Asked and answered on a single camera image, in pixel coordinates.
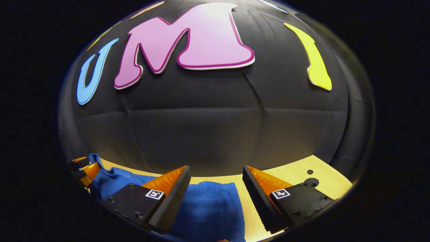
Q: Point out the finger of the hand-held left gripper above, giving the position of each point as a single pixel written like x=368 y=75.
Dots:
x=89 y=173
x=79 y=161

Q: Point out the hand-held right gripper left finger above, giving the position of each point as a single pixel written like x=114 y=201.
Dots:
x=171 y=201

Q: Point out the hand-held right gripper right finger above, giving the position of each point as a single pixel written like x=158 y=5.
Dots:
x=258 y=201

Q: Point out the blue button shirt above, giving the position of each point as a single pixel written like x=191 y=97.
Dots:
x=208 y=208

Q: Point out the large black table grommet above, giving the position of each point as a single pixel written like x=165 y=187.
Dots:
x=311 y=183

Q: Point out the black backdrop cloth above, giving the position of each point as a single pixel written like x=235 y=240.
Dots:
x=218 y=127

